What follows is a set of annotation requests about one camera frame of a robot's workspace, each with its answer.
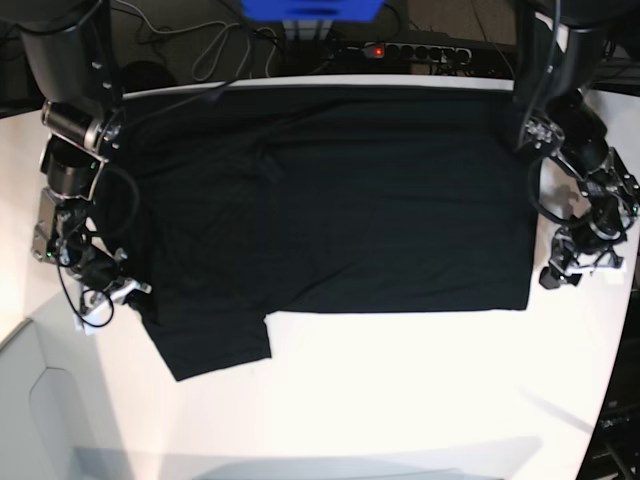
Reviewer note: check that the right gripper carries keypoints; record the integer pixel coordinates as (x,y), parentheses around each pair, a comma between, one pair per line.
(104,277)

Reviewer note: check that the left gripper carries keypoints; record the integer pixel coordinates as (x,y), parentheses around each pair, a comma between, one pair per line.
(576,251)

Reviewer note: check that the black T-shirt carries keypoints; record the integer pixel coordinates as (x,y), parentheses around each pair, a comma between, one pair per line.
(319,200)

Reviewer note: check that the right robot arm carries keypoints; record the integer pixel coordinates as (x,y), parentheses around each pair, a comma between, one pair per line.
(68,48)

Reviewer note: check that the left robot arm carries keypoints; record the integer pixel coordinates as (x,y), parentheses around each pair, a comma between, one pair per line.
(559,48)

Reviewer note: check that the black round object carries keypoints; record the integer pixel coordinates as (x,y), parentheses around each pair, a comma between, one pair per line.
(145,75)

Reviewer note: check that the black power strip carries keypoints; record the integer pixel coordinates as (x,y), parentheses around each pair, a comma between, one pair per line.
(477,60)

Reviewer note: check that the blue plastic box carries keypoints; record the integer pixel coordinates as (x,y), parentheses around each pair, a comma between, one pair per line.
(289,10)

